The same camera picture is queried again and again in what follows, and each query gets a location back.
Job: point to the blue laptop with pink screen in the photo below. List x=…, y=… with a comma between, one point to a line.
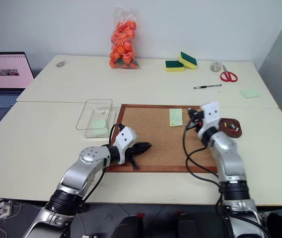
x=4, y=72

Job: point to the red pushpin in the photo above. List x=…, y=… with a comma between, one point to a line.
x=200, y=123

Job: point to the green sticky note pad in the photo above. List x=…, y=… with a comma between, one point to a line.
x=250, y=93

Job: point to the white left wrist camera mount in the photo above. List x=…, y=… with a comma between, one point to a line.
x=124, y=138

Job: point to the bag of orange fruits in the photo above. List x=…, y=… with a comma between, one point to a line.
x=123, y=44

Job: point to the small grey oval object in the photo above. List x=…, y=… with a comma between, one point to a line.
x=60, y=64

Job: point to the white power strip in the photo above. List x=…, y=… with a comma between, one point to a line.
x=4, y=209

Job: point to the brown oval tray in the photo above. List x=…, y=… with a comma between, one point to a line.
x=237, y=133

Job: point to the wood framed cork board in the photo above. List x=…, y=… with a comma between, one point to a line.
x=156, y=129

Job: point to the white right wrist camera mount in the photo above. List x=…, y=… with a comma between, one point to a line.
x=211, y=114

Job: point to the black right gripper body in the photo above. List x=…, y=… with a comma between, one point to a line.
x=197, y=118

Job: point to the light green sticky note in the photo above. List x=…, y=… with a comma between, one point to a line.
x=99, y=124
x=175, y=118

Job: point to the yellow green sponge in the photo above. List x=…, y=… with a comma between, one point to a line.
x=174, y=65
x=188, y=60

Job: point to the black pen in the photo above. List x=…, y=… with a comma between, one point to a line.
x=206, y=86

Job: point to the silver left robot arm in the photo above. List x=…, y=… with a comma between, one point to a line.
x=81, y=173

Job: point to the small clear pushpin jar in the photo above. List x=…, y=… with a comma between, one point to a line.
x=215, y=66

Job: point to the white pushpin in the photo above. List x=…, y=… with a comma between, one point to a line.
x=235, y=129

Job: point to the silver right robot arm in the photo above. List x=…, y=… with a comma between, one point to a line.
x=228, y=158

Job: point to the dark rounded shape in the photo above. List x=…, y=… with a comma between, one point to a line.
x=129, y=226

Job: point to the clear plastic box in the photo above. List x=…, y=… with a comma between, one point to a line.
x=98, y=104

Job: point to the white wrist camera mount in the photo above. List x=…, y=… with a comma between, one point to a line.
x=211, y=114
x=124, y=138

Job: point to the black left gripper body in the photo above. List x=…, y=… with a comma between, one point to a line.
x=131, y=154

